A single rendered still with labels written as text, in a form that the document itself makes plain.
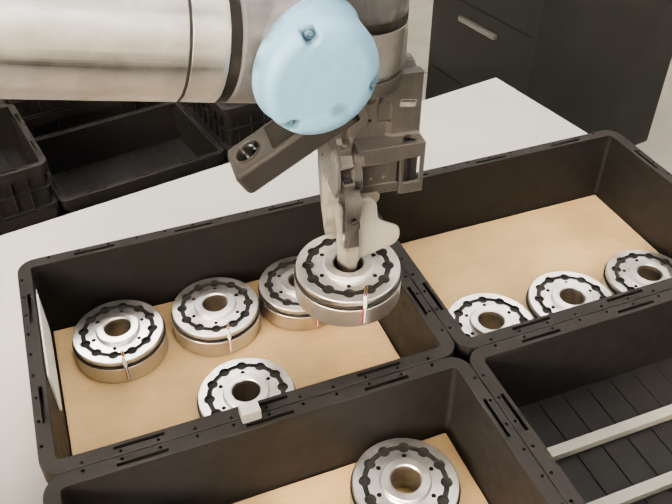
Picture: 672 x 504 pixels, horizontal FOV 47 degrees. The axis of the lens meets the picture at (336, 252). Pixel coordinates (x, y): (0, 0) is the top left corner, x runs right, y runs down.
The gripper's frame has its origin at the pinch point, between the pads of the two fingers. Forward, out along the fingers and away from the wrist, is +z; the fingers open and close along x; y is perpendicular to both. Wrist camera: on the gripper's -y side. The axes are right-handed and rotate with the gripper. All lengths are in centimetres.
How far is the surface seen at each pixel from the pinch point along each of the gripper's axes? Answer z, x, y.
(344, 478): 16.7, -14.7, -3.2
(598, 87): 60, 121, 114
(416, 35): 100, 250, 107
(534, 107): 30, 68, 61
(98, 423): 16.8, -1.3, -26.3
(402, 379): 7.7, -11.3, 3.5
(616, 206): 16, 17, 46
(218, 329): 13.9, 6.2, -12.2
